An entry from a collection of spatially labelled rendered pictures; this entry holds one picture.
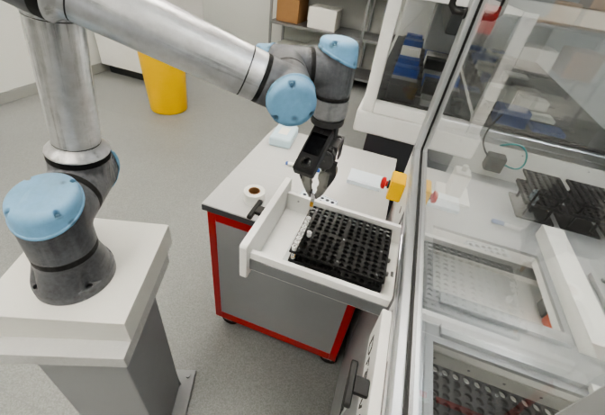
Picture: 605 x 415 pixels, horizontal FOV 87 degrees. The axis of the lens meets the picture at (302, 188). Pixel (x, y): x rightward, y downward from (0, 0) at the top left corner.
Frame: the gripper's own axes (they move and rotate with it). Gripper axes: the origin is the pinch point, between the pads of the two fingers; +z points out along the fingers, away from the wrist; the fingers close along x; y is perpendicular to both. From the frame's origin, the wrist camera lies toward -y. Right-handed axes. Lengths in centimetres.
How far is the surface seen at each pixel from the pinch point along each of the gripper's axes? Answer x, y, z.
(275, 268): 1.7, -16.5, 10.6
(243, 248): 8.6, -18.5, 5.5
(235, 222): 26.0, 5.9, 26.4
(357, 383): -21.3, -33.8, 6.9
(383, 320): -23.1, -22.2, 5.2
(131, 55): 280, 212, 67
